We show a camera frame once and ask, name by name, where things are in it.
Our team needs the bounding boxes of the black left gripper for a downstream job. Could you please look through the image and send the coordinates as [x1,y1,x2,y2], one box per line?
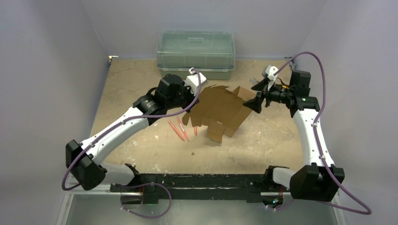
[166,81,199,113]

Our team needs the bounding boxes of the brown cardboard box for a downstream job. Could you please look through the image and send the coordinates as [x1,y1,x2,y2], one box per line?
[182,85,255,143]

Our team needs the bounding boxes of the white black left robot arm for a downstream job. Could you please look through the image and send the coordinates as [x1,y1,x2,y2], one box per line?
[61,71,207,192]

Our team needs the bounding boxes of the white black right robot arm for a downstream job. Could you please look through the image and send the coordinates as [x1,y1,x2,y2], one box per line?
[243,66,345,202]

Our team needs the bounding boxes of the silver open-end wrench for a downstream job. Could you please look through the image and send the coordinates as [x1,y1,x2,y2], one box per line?
[250,77,258,85]

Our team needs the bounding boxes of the green clear-lid plastic toolbox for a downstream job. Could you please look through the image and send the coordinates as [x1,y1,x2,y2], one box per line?
[156,30,236,80]

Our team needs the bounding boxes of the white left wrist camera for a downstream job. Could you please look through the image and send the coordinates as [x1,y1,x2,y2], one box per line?
[184,67,207,96]

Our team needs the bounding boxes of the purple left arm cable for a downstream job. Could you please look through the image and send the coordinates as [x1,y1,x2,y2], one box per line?
[61,68,202,191]

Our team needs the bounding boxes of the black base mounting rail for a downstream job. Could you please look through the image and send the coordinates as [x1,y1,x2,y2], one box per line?
[110,173,289,204]

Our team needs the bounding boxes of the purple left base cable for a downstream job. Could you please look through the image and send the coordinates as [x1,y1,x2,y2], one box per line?
[120,182,173,219]

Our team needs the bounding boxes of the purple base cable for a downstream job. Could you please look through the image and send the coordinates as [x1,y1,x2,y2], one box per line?
[120,182,173,219]
[265,181,298,212]

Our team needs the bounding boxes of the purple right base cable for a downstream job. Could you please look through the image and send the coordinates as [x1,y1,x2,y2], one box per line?
[265,181,298,212]

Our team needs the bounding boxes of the aluminium frame extrusion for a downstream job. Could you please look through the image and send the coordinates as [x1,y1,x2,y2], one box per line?
[63,173,339,197]

